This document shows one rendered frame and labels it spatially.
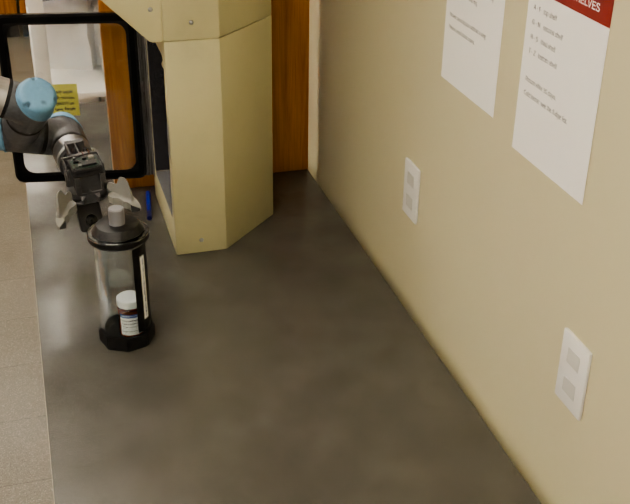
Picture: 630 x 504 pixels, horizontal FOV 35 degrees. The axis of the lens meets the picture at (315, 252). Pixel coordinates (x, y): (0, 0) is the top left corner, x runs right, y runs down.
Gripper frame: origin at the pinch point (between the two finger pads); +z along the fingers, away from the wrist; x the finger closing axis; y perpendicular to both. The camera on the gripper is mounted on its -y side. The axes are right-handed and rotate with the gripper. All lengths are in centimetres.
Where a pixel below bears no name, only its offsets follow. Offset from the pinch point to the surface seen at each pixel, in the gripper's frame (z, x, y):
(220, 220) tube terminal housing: -16.3, 27.4, -17.6
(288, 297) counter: 8.6, 33.0, -22.2
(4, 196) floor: -254, -5, -146
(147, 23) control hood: -23.1, 18.1, 26.5
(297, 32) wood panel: -53, 61, 5
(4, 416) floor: -90, -27, -125
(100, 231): 9.4, -1.7, 4.7
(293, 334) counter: 21.4, 28.9, -20.3
